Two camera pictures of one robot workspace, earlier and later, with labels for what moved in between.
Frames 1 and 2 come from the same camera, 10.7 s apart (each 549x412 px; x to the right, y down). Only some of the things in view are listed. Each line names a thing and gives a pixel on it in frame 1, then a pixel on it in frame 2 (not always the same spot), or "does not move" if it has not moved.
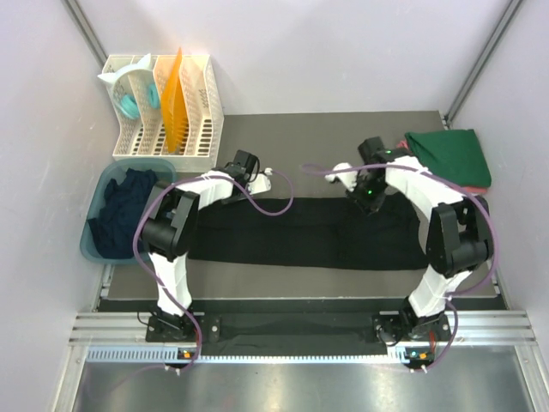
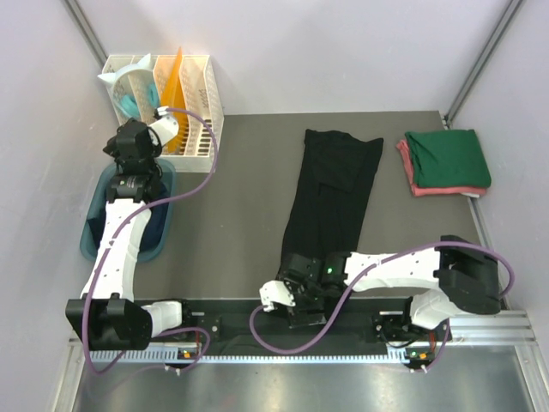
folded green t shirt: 455,157 does not move
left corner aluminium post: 87,31 does not move
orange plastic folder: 174,105 does not move
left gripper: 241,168 → 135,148
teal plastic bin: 116,169 does not move
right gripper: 369,207 → 298,314
